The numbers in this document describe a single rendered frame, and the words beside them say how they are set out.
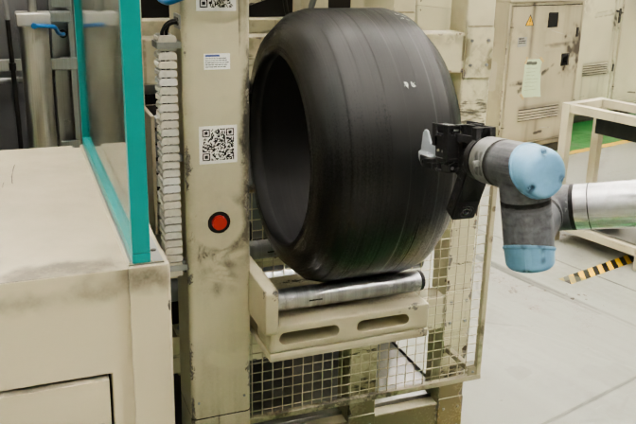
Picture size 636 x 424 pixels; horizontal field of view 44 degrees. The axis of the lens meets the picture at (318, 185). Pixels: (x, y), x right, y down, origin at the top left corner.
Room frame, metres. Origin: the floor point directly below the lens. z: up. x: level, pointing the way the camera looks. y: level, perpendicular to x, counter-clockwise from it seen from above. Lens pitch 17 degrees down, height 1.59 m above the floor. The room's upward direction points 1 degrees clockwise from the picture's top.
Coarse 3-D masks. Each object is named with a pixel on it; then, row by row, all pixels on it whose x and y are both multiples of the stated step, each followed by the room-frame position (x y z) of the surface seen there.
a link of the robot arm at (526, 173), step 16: (496, 144) 1.16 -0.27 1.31; (512, 144) 1.13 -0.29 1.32; (528, 144) 1.11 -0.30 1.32; (496, 160) 1.13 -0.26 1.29; (512, 160) 1.09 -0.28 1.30; (528, 160) 1.07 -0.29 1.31; (544, 160) 1.07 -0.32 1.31; (560, 160) 1.08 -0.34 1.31; (496, 176) 1.12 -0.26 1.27; (512, 176) 1.08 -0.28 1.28; (528, 176) 1.06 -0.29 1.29; (544, 176) 1.07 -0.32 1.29; (560, 176) 1.08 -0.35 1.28; (512, 192) 1.09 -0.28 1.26; (528, 192) 1.07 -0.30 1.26; (544, 192) 1.07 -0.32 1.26
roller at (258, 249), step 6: (252, 240) 1.74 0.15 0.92; (258, 240) 1.74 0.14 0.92; (264, 240) 1.74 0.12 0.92; (252, 246) 1.72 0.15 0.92; (258, 246) 1.73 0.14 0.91; (264, 246) 1.73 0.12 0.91; (270, 246) 1.73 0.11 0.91; (252, 252) 1.71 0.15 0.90; (258, 252) 1.72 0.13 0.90; (264, 252) 1.72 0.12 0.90; (270, 252) 1.73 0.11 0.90; (258, 258) 1.73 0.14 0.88
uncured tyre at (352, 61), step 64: (256, 64) 1.76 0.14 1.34; (320, 64) 1.46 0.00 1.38; (384, 64) 1.47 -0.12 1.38; (256, 128) 1.80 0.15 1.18; (320, 128) 1.40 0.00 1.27; (384, 128) 1.40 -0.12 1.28; (256, 192) 1.75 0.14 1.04; (320, 192) 1.39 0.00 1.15; (384, 192) 1.38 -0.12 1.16; (448, 192) 1.44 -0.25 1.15; (320, 256) 1.43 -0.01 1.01; (384, 256) 1.45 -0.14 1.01
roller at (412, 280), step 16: (416, 272) 1.58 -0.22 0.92; (288, 288) 1.48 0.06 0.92; (304, 288) 1.48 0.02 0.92; (320, 288) 1.49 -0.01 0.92; (336, 288) 1.50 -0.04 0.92; (352, 288) 1.51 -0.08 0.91; (368, 288) 1.52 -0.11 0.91; (384, 288) 1.53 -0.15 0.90; (400, 288) 1.54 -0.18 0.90; (416, 288) 1.56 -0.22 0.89; (288, 304) 1.45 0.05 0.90; (304, 304) 1.46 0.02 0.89; (320, 304) 1.48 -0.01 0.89
